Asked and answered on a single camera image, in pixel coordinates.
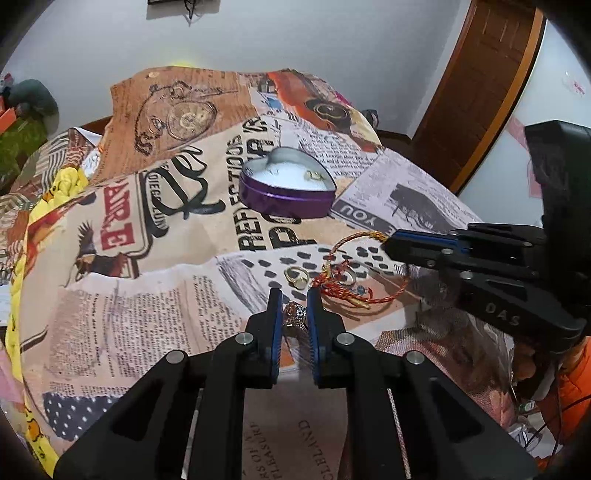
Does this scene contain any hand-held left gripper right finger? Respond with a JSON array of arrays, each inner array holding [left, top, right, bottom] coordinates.
[[307, 288, 539, 480]]

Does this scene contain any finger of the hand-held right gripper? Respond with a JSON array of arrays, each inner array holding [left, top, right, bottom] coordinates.
[[392, 224, 549, 267], [385, 239, 588, 354]]

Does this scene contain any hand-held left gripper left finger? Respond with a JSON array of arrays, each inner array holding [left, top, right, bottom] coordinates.
[[53, 288, 284, 480]]

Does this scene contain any rose gold stone ring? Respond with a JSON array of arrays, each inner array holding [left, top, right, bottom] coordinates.
[[282, 302, 309, 331]]

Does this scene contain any red and gold cord bracelet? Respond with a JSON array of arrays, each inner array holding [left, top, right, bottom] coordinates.
[[313, 230, 413, 309]]

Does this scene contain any purple heart-shaped tin box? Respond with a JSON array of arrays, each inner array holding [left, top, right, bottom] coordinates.
[[239, 146, 337, 218]]

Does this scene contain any person's right forearm orange sleeve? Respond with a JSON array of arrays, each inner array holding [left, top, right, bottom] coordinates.
[[536, 336, 591, 462]]

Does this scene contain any person's right hand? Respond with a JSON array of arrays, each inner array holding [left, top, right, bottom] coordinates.
[[512, 342, 543, 383]]

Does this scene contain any newspaper print cloth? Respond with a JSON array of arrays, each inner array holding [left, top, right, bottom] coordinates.
[[9, 67, 525, 480]]

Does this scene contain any brown wooden door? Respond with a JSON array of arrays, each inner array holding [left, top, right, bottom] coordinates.
[[410, 0, 549, 195]]

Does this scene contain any yellow printed blanket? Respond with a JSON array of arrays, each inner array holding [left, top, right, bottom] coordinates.
[[8, 164, 91, 465]]

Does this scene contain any green cloth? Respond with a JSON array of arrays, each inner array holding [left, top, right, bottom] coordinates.
[[0, 117, 48, 182]]

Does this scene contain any dark grey bundle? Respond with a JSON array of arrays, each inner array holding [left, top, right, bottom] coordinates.
[[8, 78, 60, 133]]

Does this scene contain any orange box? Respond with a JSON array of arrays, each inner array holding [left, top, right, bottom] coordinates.
[[0, 99, 20, 136]]

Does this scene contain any thin black cable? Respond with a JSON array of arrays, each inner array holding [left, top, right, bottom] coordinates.
[[521, 391, 591, 459]]

